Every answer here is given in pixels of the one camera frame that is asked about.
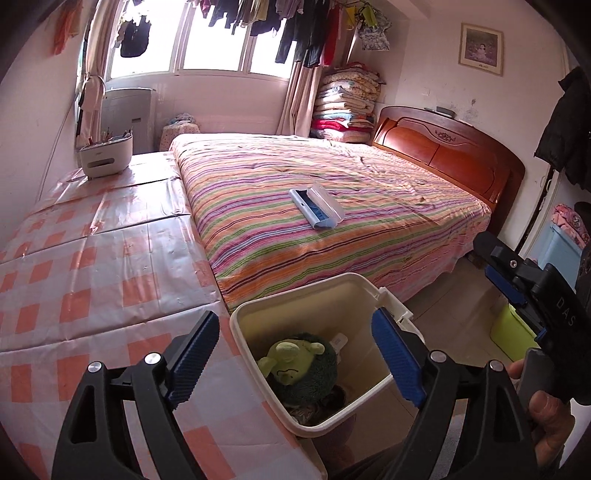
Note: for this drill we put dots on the person's right hand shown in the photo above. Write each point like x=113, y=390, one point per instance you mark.
x=551, y=415

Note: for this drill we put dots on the beige curtain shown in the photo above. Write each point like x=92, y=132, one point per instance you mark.
x=99, y=37
x=298, y=101

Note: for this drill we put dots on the lime green plastic tub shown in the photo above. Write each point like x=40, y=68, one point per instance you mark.
x=512, y=332

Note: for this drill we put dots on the row of hanging clothes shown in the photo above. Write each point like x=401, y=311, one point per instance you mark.
x=300, y=27

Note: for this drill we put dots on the bunch of pens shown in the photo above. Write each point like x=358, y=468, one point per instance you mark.
x=111, y=137

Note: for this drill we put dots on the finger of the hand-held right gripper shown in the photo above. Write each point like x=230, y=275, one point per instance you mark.
x=505, y=286
x=501, y=256

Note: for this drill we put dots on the wooden headboard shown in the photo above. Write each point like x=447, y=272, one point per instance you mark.
x=452, y=152

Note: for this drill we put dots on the pink patterned cloth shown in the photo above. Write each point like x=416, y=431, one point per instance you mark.
x=570, y=221

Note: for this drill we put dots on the black hanging vest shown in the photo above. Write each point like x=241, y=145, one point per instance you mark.
x=134, y=37

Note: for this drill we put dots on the white desk organizer box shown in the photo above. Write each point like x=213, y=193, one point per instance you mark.
x=104, y=159

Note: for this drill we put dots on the stool with floral cover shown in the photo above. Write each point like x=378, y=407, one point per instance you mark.
x=180, y=131

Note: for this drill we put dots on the blue and white lint brush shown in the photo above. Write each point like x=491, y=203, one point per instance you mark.
x=318, y=207

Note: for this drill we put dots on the light blue storage box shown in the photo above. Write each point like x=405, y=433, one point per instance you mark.
x=561, y=254

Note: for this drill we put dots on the bed with striped sheet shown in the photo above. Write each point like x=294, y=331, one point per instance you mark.
x=277, y=230

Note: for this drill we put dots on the black hanging jacket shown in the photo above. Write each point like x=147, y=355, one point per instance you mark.
x=568, y=134

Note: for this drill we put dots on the stack of folded quilts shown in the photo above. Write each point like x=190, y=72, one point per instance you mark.
x=346, y=101

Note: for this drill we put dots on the window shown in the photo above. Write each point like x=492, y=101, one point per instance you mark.
x=212, y=46

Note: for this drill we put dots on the green plush toy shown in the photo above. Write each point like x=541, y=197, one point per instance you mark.
x=304, y=374

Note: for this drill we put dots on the orange hanging cloth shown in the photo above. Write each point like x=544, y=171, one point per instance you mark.
x=67, y=27

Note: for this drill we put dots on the black pole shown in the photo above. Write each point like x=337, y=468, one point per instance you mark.
x=540, y=207

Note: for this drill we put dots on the white hanging bag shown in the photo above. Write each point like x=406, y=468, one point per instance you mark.
x=91, y=106

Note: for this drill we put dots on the cream plastic bin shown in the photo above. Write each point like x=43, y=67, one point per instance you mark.
x=300, y=314

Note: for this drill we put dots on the white standing air conditioner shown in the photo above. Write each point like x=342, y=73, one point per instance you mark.
x=127, y=120

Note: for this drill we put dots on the framed picture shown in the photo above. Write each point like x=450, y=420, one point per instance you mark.
x=480, y=48

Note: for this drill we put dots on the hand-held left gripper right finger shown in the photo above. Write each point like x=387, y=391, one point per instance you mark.
x=397, y=355

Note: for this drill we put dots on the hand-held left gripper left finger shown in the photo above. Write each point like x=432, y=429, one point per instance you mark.
x=194, y=355

